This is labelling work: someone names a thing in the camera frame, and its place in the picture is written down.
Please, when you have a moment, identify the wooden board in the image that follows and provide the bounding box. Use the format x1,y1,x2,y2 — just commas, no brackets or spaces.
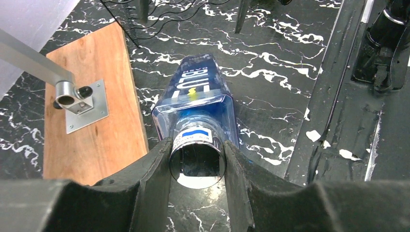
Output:
43,23,148,185

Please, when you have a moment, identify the blue square bottle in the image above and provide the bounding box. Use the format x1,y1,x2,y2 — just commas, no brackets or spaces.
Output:
151,53,239,189

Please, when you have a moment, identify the metal switch stand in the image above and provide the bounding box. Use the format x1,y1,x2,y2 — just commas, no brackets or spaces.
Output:
0,30,109,134

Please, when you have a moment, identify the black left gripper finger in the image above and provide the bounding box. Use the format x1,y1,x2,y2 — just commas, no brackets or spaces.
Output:
234,0,250,34
138,0,149,23

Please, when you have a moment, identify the black wire wine rack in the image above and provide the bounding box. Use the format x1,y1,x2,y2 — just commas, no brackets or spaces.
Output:
101,0,228,46

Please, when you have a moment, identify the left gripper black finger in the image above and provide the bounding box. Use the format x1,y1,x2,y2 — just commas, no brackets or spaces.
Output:
0,138,172,232
224,141,410,232

